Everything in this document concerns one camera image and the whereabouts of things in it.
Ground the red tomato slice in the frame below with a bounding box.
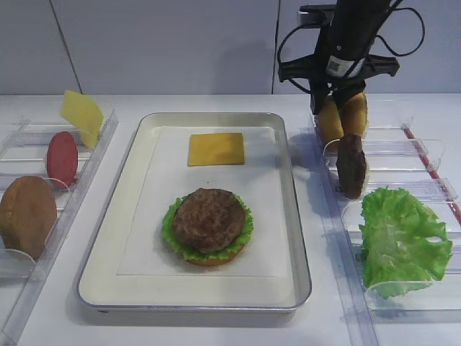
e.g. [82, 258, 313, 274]
[46, 131, 78, 189]

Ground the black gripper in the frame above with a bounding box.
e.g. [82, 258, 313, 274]
[277, 34, 400, 115]

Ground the dark meat patty upright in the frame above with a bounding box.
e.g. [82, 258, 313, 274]
[336, 133, 367, 199]

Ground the bottom bun on tray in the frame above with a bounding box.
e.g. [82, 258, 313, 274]
[182, 244, 245, 267]

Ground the pale yellow cheese slice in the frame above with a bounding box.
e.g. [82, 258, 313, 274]
[60, 90, 104, 148]

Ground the white metal tray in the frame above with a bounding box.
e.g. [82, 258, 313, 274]
[78, 112, 311, 311]

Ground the orange cheese slice on tray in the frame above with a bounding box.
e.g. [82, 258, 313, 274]
[187, 133, 245, 167]

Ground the red strip behind rack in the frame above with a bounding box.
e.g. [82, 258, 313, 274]
[402, 127, 460, 223]

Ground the clear acrylic right rack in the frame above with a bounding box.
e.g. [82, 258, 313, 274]
[311, 100, 460, 345]

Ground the brown bun in left rack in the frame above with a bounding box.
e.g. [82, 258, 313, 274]
[1, 176, 57, 260]

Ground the black cable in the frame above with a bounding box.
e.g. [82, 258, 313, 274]
[277, 0, 426, 95]

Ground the brown meat patty on burger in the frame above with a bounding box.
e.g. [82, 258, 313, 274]
[172, 188, 246, 253]

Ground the golden bun in right rack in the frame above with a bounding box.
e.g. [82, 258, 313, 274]
[339, 92, 368, 138]

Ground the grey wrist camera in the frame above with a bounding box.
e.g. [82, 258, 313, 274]
[297, 4, 336, 28]

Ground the green lettuce under patty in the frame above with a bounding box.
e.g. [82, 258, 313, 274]
[161, 195, 254, 265]

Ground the clear acrylic rack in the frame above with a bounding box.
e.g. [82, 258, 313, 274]
[311, 100, 460, 345]
[1, 113, 118, 345]

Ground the sesame top bun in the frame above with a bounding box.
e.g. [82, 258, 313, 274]
[315, 95, 344, 153]

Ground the clear acrylic left rack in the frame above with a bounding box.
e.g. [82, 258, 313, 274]
[1, 113, 118, 345]

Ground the white paper liner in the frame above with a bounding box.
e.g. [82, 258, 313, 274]
[118, 126, 290, 278]

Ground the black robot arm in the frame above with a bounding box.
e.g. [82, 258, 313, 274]
[277, 0, 400, 115]

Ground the large green lettuce leaf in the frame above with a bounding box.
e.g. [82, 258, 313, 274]
[359, 187, 453, 299]

